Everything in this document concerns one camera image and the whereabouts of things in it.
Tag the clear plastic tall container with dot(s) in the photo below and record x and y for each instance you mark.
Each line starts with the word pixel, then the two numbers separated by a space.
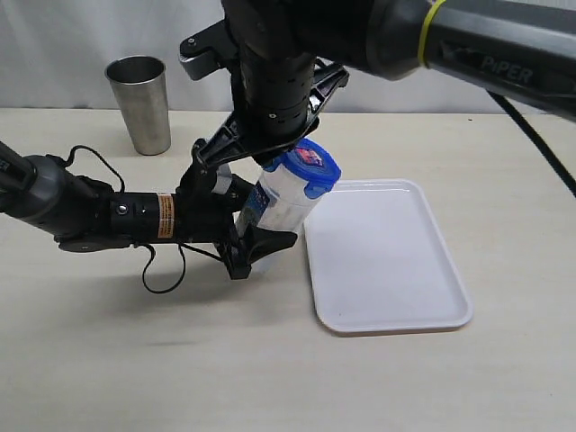
pixel 277 202

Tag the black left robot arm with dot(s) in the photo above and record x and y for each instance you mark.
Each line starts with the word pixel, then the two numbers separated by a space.
pixel 85 215

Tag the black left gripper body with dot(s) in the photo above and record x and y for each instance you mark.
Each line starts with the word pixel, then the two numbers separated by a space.
pixel 206 217

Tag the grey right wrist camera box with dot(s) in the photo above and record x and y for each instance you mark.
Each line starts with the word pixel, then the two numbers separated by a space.
pixel 199 64

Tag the blue plastic lid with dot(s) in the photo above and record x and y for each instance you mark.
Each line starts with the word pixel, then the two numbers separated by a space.
pixel 306 171

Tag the stainless steel tumbler cup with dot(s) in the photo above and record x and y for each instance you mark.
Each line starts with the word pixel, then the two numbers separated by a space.
pixel 139 87

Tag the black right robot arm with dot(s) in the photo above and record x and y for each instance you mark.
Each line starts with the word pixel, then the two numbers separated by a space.
pixel 525 52

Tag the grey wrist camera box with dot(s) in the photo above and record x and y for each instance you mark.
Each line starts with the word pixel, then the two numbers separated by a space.
pixel 223 180
pixel 199 64

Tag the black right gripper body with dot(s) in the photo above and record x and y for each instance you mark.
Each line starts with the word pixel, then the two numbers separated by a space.
pixel 277 99

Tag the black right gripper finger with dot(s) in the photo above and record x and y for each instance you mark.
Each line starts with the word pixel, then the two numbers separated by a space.
pixel 270 158

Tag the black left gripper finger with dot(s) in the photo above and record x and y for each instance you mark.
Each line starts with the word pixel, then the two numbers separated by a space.
pixel 260 243

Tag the white rectangular plastic tray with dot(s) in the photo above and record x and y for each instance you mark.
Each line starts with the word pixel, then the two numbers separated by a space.
pixel 379 263

